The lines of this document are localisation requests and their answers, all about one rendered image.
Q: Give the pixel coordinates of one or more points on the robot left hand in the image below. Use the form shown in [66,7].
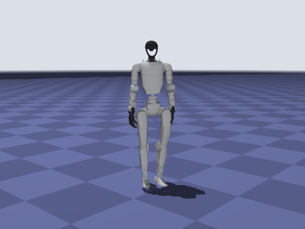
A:
[172,113]

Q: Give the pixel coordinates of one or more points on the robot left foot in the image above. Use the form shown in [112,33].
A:
[160,182]

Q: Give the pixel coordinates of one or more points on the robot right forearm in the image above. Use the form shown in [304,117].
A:
[132,101]

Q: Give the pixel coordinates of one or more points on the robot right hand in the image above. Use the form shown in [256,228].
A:
[131,117]

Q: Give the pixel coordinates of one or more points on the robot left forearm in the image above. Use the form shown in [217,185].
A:
[171,99]

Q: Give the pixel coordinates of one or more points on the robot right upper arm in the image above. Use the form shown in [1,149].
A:
[134,77]

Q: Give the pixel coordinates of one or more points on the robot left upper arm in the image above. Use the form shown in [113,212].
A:
[169,77]

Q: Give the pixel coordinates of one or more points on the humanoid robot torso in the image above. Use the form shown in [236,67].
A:
[152,83]

